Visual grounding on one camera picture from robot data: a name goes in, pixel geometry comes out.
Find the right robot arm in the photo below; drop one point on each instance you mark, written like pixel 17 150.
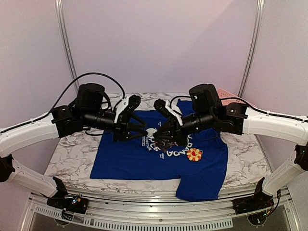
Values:
pixel 236 118

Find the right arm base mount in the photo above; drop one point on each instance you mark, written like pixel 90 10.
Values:
pixel 252 203

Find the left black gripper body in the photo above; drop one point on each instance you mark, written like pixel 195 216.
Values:
pixel 120 128

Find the aluminium frame post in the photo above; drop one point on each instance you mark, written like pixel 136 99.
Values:
pixel 65 41
pixel 252 47

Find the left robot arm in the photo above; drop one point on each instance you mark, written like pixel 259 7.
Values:
pixel 84 112

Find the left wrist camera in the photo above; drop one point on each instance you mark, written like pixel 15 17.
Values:
pixel 127 105

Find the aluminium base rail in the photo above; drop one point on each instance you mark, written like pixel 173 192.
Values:
pixel 158 211

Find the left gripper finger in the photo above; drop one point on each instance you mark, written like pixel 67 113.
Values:
pixel 135 134
pixel 141 123

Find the orange yellow flower brooch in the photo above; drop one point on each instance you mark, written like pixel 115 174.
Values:
pixel 194 154

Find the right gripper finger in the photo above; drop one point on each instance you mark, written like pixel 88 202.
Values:
pixel 168 137
pixel 166 129

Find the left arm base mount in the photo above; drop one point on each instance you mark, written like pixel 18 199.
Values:
pixel 70 202

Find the pink plastic basket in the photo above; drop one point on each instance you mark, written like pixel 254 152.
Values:
pixel 227 97

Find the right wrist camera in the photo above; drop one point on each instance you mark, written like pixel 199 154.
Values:
pixel 166 110

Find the left aluminium frame post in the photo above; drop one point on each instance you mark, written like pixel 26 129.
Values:
pixel 65 41

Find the blue printed t-shirt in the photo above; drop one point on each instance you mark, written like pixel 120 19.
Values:
pixel 141 159

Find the right aluminium frame post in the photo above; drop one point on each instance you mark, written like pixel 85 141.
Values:
pixel 252 47

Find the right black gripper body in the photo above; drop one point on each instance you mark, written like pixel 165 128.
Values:
pixel 176 130

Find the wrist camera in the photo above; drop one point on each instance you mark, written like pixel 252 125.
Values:
pixel 127 105
pixel 166 110

